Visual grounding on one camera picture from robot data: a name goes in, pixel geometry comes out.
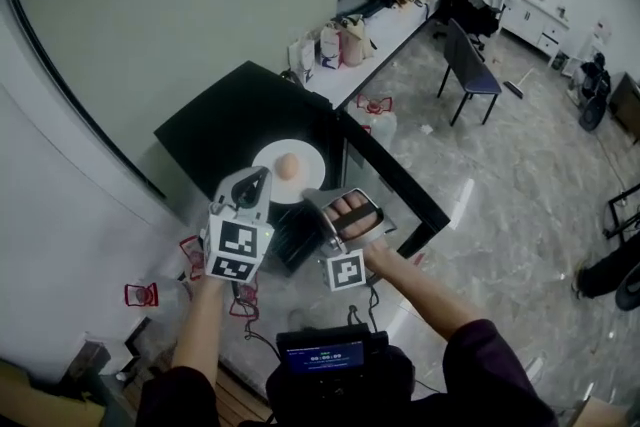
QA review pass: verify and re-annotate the cardboard box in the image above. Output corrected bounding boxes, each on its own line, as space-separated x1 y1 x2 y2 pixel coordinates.
0 358 107 427

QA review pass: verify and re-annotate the white blue-print paper bag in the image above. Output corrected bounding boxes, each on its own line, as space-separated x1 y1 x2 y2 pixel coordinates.
288 32 317 85

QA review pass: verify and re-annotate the white drawer cabinet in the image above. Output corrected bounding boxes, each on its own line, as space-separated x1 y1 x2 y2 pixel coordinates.
501 0 572 62

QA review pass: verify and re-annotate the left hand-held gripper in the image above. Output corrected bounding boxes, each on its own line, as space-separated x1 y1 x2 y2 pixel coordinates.
201 167 274 286

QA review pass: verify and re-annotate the pink tote bag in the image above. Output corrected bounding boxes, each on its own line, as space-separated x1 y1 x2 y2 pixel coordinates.
339 14 376 67

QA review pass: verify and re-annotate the brown egg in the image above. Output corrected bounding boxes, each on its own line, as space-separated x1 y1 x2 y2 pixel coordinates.
276 153 302 180

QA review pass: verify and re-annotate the white red-print paper bag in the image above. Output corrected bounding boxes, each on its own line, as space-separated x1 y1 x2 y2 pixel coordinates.
319 21 346 69

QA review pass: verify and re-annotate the black fridge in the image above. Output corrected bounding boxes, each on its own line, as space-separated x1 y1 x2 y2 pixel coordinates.
153 60 452 277

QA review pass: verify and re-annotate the black screen device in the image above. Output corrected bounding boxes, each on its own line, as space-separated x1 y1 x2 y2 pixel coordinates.
275 322 390 397

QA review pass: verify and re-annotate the clear red-handled water jug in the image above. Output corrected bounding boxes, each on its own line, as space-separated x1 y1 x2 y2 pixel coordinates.
178 236 207 280
355 94 399 152
123 282 160 309

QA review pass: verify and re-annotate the black chair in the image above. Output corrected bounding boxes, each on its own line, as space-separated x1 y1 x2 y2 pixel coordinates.
436 17 503 127

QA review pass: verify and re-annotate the black cable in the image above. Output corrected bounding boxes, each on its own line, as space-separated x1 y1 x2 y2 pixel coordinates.
347 282 381 334

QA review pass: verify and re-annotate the long white table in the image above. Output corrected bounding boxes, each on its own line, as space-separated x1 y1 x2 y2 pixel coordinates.
303 6 437 112

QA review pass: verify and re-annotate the white broom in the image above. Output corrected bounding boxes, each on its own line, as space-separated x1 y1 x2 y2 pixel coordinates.
504 69 537 101

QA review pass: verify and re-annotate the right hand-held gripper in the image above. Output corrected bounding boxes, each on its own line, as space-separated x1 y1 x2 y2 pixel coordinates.
302 187 399 292

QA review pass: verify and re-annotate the black floor fan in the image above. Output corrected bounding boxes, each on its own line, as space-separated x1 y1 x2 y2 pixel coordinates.
578 93 609 133

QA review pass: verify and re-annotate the person's right hand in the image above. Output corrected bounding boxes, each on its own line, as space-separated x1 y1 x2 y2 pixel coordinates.
324 194 384 242

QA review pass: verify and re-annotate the black metal rack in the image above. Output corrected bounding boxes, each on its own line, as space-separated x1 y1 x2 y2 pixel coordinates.
603 183 640 245

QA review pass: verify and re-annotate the person's left forearm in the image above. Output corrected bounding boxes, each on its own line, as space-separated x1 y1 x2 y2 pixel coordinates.
171 272 242 372

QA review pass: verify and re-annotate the person's right forearm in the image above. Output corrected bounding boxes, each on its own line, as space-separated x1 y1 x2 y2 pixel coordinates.
361 240 497 352

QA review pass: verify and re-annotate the person's dark clothing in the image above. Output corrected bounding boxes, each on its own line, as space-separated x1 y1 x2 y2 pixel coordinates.
135 318 557 427

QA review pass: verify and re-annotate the white plate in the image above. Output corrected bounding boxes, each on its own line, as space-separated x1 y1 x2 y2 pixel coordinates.
250 139 328 206

